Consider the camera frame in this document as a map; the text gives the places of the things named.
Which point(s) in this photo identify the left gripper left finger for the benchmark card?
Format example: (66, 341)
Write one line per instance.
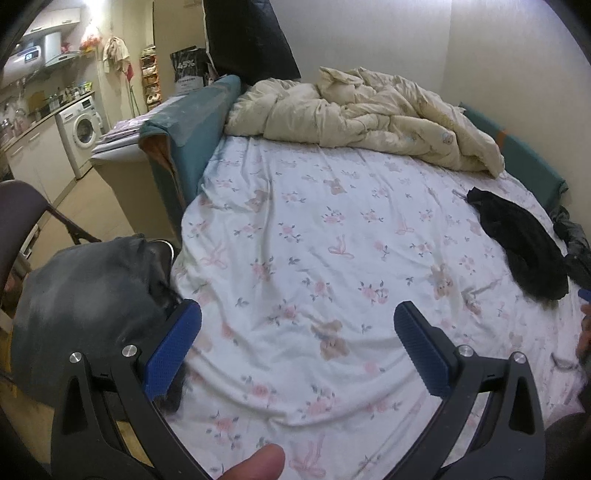
(85, 441)

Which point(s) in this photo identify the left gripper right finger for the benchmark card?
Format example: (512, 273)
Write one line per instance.
(509, 440)

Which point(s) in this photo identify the black pants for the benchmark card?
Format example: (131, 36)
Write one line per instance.
(534, 259)

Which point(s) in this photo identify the person's right hand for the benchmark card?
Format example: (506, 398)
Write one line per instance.
(583, 346)

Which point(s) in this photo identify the person's left hand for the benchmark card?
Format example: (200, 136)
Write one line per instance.
(266, 464)

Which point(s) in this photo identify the grey clothes pile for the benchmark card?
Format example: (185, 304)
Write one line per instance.
(93, 298)

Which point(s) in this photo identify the dark clothes at bedside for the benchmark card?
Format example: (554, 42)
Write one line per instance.
(572, 234)

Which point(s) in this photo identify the beige side cabinet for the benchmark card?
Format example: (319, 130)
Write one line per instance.
(120, 162)

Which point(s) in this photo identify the dark purple chair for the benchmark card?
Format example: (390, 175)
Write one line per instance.
(22, 206)

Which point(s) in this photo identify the floral white bed sheet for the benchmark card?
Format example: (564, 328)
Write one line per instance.
(297, 256)

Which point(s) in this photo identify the kitchen counter cabinets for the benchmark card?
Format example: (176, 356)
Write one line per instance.
(40, 159)

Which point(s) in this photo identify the white washing machine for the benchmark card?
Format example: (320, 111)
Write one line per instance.
(80, 126)

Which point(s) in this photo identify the cream crumpled duvet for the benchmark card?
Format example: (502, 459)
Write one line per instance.
(365, 109)

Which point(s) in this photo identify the black printed bag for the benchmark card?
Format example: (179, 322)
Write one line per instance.
(189, 68)

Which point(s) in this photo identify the white water heater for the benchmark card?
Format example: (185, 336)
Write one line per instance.
(32, 58)

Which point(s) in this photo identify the dark hanging garment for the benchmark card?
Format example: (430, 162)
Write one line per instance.
(244, 38)

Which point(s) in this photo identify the teal bed frame padding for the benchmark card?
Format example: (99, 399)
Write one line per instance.
(180, 139)

